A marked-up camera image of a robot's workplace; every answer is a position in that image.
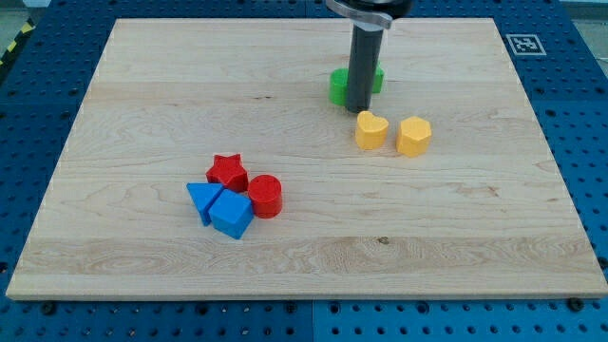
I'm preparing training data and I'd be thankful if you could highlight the silver clamp on arm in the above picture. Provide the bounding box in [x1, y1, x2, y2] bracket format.
[325, 0, 392, 31]

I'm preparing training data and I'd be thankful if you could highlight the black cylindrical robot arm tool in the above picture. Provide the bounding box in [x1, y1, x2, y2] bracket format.
[346, 0, 413, 113]

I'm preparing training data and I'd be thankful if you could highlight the red cylinder block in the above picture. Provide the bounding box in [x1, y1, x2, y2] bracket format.
[248, 174, 282, 219]

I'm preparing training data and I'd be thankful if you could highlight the red star block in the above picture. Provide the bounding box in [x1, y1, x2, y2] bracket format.
[205, 154, 249, 193]

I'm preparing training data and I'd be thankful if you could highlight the yellow heart block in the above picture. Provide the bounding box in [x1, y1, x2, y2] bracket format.
[355, 111, 390, 150]

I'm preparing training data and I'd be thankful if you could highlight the blue cube block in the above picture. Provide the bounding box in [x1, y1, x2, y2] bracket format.
[209, 189, 254, 239]

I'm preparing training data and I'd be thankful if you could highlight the green plastic block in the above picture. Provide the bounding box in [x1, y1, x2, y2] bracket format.
[329, 66, 385, 106]

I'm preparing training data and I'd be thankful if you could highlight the blue triangle block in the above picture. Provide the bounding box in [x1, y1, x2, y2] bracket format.
[186, 182, 224, 226]

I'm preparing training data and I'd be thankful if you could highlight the yellow hexagon block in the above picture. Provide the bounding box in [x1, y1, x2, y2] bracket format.
[395, 116, 432, 158]

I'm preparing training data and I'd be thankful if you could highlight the wooden board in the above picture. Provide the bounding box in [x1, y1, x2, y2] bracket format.
[7, 18, 607, 301]

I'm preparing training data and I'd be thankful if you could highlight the white fiducial marker tag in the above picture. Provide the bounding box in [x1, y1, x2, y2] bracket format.
[506, 33, 546, 56]

